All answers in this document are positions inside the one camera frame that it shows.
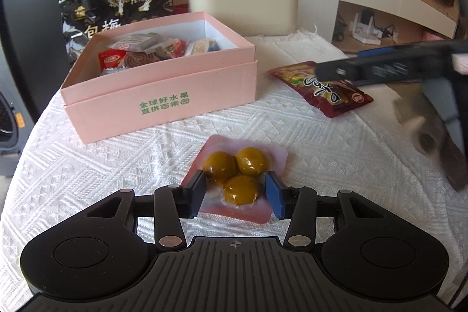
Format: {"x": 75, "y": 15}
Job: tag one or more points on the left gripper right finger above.
{"x": 301, "y": 206}

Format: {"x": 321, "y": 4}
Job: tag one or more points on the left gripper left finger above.
{"x": 168, "y": 205}

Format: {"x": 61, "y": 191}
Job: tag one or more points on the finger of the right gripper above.
{"x": 370, "y": 67}

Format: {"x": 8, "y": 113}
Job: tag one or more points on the dark red jerky bag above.
{"x": 333, "y": 99}

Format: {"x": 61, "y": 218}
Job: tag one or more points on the yellow chestnut vacuum pack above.
{"x": 235, "y": 170}

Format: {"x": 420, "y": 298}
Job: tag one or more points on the brown spiral roll snack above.
{"x": 134, "y": 59}

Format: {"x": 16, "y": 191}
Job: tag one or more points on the red snack packet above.
{"x": 110, "y": 59}

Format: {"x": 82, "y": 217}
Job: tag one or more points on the beige nougat bar packet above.
{"x": 201, "y": 46}

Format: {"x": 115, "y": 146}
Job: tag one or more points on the green white snack packet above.
{"x": 140, "y": 42}

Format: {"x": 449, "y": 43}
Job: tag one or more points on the gloved right hand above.
{"x": 438, "y": 124}

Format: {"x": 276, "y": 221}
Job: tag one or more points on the white wifi router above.
{"x": 362, "y": 28}

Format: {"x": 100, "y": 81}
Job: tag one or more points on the white tv cabinet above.
{"x": 409, "y": 20}

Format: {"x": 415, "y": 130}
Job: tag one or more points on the white textured tablecloth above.
{"x": 366, "y": 151}

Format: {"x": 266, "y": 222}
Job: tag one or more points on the pink cardboard gift box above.
{"x": 101, "y": 106}

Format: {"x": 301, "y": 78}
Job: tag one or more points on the cream tissue box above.
{"x": 252, "y": 17}

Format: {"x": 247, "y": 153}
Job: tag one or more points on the black plum snack bag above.
{"x": 82, "y": 19}

